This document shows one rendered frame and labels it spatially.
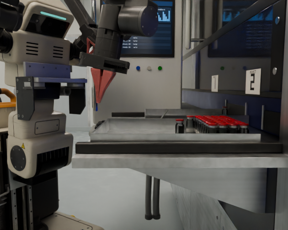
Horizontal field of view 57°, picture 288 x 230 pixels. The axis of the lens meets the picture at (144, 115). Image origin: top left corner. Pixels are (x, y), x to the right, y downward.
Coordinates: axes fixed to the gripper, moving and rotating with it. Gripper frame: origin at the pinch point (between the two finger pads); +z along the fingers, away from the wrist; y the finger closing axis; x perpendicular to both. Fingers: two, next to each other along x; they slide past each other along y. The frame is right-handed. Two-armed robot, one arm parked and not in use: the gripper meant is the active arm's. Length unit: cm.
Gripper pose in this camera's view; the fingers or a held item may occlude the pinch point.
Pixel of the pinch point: (98, 99)
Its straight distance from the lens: 59.6
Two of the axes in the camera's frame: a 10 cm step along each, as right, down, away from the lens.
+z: -2.0, 9.7, 1.3
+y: 9.8, 2.0, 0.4
